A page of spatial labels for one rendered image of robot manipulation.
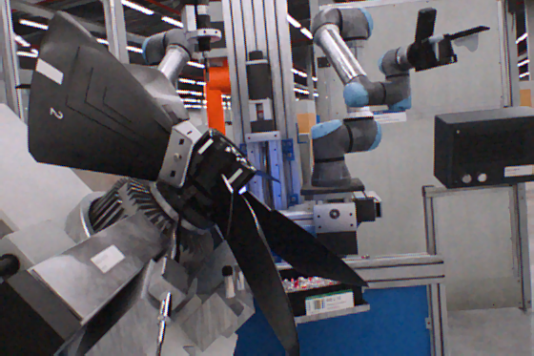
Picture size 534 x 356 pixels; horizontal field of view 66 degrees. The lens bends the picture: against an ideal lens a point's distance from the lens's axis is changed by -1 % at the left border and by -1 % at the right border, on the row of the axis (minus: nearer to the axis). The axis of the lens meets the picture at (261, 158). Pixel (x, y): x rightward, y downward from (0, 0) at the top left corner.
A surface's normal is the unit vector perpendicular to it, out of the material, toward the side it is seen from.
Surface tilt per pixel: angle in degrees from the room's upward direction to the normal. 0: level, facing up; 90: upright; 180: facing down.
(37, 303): 50
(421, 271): 90
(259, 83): 90
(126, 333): 102
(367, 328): 90
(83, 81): 79
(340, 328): 90
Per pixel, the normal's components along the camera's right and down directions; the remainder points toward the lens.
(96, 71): 0.85, -0.30
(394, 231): -0.07, 0.07
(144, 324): 0.13, 0.25
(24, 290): 0.70, -0.71
